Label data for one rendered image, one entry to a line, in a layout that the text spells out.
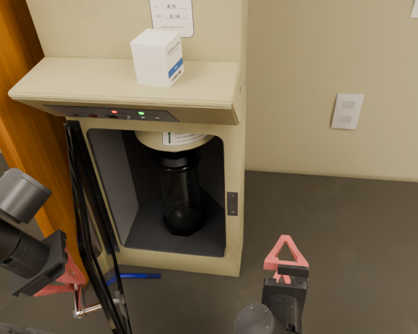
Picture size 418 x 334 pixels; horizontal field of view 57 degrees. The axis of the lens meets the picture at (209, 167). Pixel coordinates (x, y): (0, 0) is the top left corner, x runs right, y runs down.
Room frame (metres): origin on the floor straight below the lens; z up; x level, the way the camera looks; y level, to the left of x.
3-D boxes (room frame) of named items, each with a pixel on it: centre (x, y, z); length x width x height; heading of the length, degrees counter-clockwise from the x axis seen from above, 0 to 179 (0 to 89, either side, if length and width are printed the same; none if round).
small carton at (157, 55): (0.51, 0.06, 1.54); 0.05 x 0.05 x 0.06; 68
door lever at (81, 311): (0.36, 0.21, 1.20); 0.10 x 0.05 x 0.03; 17
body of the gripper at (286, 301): (0.30, -0.10, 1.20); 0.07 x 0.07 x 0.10; 79
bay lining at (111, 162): (0.69, 0.08, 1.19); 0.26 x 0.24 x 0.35; 79
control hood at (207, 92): (0.52, 0.11, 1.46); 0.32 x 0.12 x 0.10; 79
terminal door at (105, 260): (0.44, 0.21, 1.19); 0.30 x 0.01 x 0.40; 17
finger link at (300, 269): (0.37, -0.11, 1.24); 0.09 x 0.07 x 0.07; 169
